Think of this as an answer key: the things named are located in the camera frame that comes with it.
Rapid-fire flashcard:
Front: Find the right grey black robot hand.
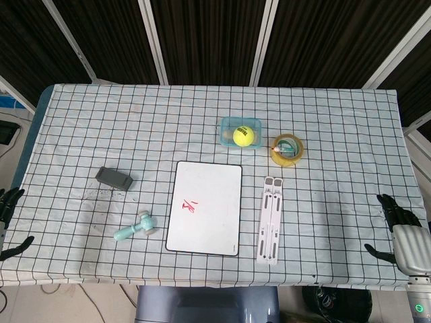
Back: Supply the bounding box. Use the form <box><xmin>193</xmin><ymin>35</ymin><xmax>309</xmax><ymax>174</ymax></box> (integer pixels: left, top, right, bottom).
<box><xmin>365</xmin><ymin>193</ymin><xmax>431</xmax><ymax>277</ymax></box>

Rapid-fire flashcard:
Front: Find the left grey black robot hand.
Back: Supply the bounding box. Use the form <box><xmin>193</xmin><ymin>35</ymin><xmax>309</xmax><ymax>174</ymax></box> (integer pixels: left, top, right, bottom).
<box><xmin>0</xmin><ymin>187</ymin><xmax>35</xmax><ymax>262</ymax></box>

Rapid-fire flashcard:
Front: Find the dark grey board eraser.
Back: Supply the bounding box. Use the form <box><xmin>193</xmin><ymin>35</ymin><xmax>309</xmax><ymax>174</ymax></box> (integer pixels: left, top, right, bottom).
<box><xmin>94</xmin><ymin>166</ymin><xmax>133</xmax><ymax>192</ymax></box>

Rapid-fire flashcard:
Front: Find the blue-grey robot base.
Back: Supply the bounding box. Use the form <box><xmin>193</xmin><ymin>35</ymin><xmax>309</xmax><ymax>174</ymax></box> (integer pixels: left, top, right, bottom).
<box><xmin>134</xmin><ymin>285</ymin><xmax>280</xmax><ymax>323</ymax></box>

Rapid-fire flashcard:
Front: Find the white whiteboard with black rim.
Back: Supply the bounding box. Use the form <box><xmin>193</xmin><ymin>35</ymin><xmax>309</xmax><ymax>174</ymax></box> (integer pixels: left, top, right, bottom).
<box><xmin>164</xmin><ymin>160</ymin><xmax>243</xmax><ymax>257</ymax></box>

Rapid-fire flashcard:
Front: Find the blue table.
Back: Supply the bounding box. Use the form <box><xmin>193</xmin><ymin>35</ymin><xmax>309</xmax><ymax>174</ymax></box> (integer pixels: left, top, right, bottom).
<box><xmin>11</xmin><ymin>83</ymin><xmax>55</xmax><ymax>189</ymax></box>

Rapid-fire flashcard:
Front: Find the black device beside table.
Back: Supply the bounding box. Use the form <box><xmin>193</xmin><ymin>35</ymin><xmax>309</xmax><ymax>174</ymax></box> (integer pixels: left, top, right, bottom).
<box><xmin>0</xmin><ymin>120</ymin><xmax>20</xmax><ymax>146</ymax></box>

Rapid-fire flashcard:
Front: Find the black bag under table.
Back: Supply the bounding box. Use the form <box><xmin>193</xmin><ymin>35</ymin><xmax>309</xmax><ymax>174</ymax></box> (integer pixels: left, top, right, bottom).
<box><xmin>301</xmin><ymin>285</ymin><xmax>373</xmax><ymax>323</ymax></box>

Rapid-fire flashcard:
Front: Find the black-checked pale blue tablecloth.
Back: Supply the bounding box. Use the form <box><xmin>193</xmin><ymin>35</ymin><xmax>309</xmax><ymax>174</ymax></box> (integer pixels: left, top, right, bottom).
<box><xmin>0</xmin><ymin>83</ymin><xmax>429</xmax><ymax>289</ymax></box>

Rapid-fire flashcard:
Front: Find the teal toy hammer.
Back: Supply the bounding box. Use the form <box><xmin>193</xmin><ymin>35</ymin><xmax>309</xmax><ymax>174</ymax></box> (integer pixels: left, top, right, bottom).
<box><xmin>113</xmin><ymin>211</ymin><xmax>157</xmax><ymax>242</ymax></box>

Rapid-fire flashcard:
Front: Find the white folding laptop stand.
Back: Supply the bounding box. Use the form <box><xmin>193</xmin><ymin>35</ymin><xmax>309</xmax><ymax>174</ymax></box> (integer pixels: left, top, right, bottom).
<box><xmin>256</xmin><ymin>176</ymin><xmax>284</xmax><ymax>265</ymax></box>

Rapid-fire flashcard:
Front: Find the yellow packing tape roll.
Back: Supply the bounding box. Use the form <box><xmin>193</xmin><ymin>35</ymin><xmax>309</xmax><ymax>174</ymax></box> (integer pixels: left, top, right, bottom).
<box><xmin>269</xmin><ymin>133</ymin><xmax>304</xmax><ymax>167</ymax></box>

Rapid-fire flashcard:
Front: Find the yellow tennis ball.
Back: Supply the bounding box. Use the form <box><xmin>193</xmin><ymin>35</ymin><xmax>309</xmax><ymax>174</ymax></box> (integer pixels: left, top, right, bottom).
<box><xmin>232</xmin><ymin>125</ymin><xmax>255</xmax><ymax>147</ymax></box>

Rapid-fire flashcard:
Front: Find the clear teal plastic container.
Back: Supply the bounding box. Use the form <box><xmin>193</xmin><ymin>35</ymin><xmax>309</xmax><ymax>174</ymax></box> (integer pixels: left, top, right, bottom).
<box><xmin>220</xmin><ymin>116</ymin><xmax>263</xmax><ymax>149</ymax></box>

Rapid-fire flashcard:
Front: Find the white screen frame post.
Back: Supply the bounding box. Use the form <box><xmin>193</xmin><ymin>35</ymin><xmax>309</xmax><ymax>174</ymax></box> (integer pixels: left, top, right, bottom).
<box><xmin>137</xmin><ymin>0</ymin><xmax>169</xmax><ymax>85</ymax></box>
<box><xmin>42</xmin><ymin>0</ymin><xmax>99</xmax><ymax>82</ymax></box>
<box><xmin>362</xmin><ymin>13</ymin><xmax>431</xmax><ymax>89</ymax></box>
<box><xmin>248</xmin><ymin>0</ymin><xmax>280</xmax><ymax>87</ymax></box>

